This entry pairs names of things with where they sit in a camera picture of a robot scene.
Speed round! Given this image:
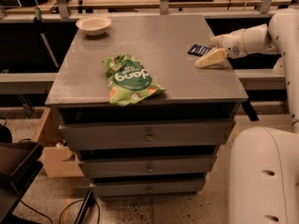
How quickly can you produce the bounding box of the grey drawer cabinet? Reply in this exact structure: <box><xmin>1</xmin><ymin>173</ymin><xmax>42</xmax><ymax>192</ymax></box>
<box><xmin>46</xmin><ymin>14</ymin><xmax>248</xmax><ymax>197</ymax></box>

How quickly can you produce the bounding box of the dark blue rxbar wrapper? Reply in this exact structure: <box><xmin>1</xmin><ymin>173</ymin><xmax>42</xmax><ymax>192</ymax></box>
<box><xmin>188</xmin><ymin>44</ymin><xmax>210</xmax><ymax>57</ymax></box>

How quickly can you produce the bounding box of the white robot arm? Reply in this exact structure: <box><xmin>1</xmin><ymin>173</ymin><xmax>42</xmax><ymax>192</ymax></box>
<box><xmin>195</xmin><ymin>8</ymin><xmax>299</xmax><ymax>224</ymax></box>

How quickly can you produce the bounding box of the white ceramic bowl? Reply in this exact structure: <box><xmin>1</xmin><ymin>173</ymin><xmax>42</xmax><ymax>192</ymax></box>
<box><xmin>76</xmin><ymin>16</ymin><xmax>111</xmax><ymax>36</ymax></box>

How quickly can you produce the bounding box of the green snack chip bag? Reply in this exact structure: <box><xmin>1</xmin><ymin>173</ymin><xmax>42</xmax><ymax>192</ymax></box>
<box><xmin>102</xmin><ymin>54</ymin><xmax>164</xmax><ymax>106</ymax></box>

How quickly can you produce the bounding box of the black chair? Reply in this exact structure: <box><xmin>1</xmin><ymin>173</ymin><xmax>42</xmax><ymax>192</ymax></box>
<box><xmin>0</xmin><ymin>125</ymin><xmax>43</xmax><ymax>224</ymax></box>

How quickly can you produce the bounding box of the light wooden box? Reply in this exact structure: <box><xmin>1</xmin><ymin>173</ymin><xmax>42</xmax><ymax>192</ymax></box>
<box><xmin>32</xmin><ymin>107</ymin><xmax>83</xmax><ymax>177</ymax></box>

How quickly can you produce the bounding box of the black floor cable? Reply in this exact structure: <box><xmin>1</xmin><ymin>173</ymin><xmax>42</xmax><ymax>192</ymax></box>
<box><xmin>12</xmin><ymin>184</ymin><xmax>101</xmax><ymax>224</ymax></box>

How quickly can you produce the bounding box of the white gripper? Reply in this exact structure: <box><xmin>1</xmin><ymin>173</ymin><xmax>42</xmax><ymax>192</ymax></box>
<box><xmin>195</xmin><ymin>24</ymin><xmax>278</xmax><ymax>68</ymax></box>

